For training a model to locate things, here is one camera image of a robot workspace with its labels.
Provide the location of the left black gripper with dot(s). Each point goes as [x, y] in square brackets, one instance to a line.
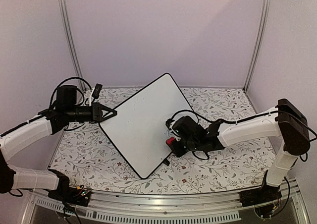
[97, 114]

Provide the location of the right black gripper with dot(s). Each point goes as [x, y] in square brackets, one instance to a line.
[179, 152]

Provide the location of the red whiteboard eraser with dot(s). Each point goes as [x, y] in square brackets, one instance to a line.
[170, 141]

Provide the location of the white whiteboard with black frame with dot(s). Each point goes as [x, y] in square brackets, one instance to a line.
[138, 131]

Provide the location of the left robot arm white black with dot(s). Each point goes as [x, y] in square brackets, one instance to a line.
[63, 109]

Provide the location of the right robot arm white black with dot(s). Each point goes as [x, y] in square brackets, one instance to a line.
[283, 120]

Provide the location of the black whiteboard stand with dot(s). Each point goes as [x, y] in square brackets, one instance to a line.
[166, 162]

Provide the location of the floral patterned table mat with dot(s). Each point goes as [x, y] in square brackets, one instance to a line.
[87, 157]

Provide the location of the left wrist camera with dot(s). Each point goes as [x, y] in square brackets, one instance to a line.
[95, 93]

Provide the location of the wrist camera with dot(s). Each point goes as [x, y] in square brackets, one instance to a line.
[95, 93]
[169, 124]

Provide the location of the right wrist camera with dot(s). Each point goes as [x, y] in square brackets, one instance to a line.
[169, 124]

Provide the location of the front aluminium rail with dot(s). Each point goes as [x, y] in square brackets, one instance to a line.
[206, 208]

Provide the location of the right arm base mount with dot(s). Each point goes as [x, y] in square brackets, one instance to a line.
[260, 195]

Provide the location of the left aluminium frame post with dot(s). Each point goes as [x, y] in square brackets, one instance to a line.
[69, 37]

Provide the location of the aluminium frame post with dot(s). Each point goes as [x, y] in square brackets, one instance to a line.
[258, 44]
[69, 37]

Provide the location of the right aluminium frame post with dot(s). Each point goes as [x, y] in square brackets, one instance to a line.
[258, 44]

